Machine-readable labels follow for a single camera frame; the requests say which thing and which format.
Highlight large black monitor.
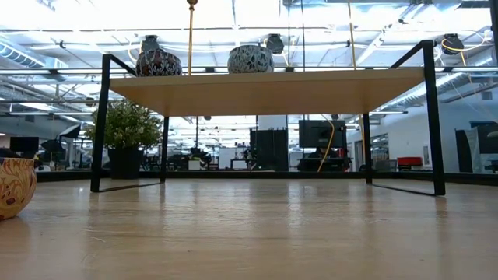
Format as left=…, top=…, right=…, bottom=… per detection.
left=298, top=119, right=348, bottom=149

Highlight tall gold candlestick holder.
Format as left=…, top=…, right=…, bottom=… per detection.
left=186, top=0, right=198, bottom=76

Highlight blue white patterned vase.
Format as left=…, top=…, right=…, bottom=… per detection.
left=227, top=44, right=275, bottom=75

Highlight potted green plant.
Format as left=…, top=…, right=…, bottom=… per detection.
left=84, top=99, right=163, bottom=180

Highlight yellow hanging cable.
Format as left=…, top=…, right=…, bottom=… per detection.
left=317, top=115, right=336, bottom=173

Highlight dark display stand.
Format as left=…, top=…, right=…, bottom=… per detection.
left=454, top=120, right=498, bottom=175

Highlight black cabinet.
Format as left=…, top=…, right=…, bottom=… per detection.
left=249, top=128, right=289, bottom=172

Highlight black ceiling cable reel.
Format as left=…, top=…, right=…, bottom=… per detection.
left=442, top=33, right=465, bottom=56
left=140, top=34, right=160, bottom=54
left=266, top=33, right=286, bottom=56

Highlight wooden shelf riser black legs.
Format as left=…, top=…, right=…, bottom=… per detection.
left=89, top=40, right=447, bottom=197

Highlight red storage bin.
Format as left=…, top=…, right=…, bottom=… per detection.
left=396, top=156, right=424, bottom=169

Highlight black softbox light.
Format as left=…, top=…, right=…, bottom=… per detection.
left=58, top=123, right=82, bottom=141
left=40, top=138, right=66, bottom=155

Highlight small black monitor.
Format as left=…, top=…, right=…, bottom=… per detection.
left=9, top=136, right=40, bottom=153

